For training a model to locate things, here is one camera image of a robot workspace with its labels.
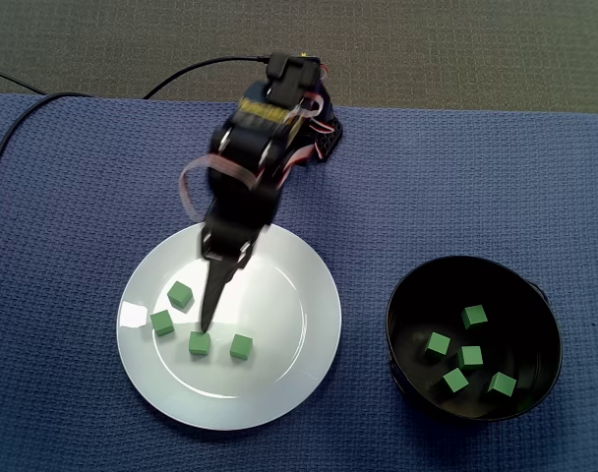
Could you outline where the black round bowl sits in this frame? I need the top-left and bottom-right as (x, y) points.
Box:
(385, 254), (565, 423)

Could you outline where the small green cube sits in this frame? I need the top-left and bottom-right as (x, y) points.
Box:
(459, 304), (490, 330)
(424, 331), (451, 359)
(166, 280), (195, 311)
(228, 333), (255, 361)
(487, 371), (518, 397)
(188, 330), (211, 357)
(442, 368), (469, 394)
(456, 345), (485, 371)
(149, 309), (176, 338)

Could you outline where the white round plate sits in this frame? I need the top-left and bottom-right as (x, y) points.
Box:
(115, 217), (343, 433)

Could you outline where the thin black floor cable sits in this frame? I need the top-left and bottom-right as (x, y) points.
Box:
(0, 66), (48, 95)

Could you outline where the long black cable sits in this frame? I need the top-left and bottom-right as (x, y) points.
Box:
(0, 90), (91, 207)

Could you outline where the blue woven table cloth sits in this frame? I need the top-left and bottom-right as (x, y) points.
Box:
(0, 91), (598, 472)

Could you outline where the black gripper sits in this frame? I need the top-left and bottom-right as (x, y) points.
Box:
(195, 170), (284, 335)

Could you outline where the black cable with plug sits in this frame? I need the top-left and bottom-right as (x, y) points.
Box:
(142, 53), (271, 101)

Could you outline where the black lattice table clamp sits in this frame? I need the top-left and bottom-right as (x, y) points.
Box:
(313, 115), (344, 164)

